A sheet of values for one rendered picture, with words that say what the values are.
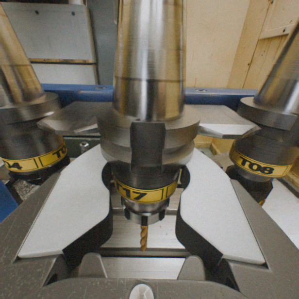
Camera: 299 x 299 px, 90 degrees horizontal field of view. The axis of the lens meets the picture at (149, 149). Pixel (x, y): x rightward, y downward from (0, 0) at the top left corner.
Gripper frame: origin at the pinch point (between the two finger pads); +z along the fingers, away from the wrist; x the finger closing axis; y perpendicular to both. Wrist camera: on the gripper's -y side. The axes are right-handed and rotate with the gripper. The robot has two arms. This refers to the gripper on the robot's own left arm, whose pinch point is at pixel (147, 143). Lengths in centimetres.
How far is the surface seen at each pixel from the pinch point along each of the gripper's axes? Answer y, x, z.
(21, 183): 31, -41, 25
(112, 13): -19, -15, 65
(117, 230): 30.1, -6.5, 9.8
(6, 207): 18.8, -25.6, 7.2
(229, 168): 4.6, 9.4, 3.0
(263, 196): 5.8, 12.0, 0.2
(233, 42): -15, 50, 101
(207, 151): 59, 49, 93
